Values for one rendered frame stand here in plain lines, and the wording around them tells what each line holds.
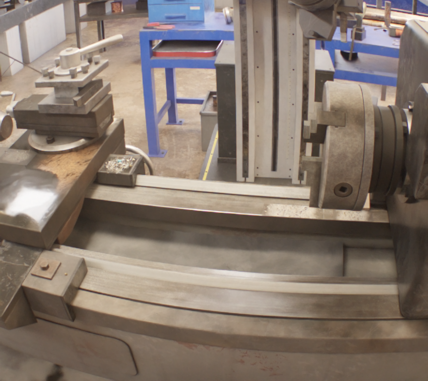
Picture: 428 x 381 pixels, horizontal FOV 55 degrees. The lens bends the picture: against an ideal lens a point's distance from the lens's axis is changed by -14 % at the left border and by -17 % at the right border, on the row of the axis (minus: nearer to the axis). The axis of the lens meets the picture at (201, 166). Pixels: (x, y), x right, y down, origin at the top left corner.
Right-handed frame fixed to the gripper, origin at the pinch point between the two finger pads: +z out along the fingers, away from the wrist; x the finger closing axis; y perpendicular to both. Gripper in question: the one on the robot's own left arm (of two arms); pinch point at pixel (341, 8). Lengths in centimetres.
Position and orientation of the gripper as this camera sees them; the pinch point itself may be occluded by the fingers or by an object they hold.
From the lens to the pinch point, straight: 90.4
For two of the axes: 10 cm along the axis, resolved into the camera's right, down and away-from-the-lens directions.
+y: 0.5, -9.8, -1.7
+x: -8.4, -1.4, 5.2
